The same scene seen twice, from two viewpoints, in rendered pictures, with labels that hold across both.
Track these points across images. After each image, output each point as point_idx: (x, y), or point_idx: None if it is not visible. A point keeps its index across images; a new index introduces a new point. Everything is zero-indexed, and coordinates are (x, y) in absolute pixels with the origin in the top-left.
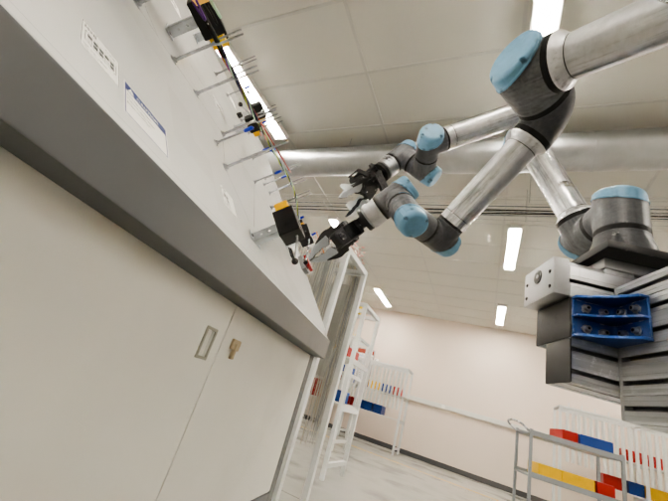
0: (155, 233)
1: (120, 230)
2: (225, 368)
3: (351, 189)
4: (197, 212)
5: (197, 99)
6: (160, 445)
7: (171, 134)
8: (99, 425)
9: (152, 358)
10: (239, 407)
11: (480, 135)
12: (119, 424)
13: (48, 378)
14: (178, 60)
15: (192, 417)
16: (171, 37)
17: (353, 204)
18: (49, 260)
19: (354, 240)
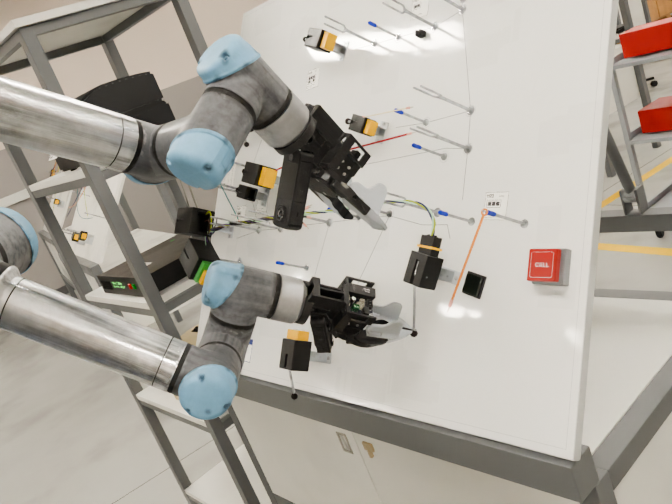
0: (258, 402)
1: None
2: (376, 463)
3: (328, 206)
4: (259, 386)
5: (298, 234)
6: (367, 498)
7: (256, 337)
8: (327, 473)
9: (323, 448)
10: (425, 502)
11: (42, 152)
12: (335, 476)
13: (298, 450)
14: (278, 229)
15: (377, 490)
16: None
17: (370, 197)
18: (269, 412)
19: (329, 332)
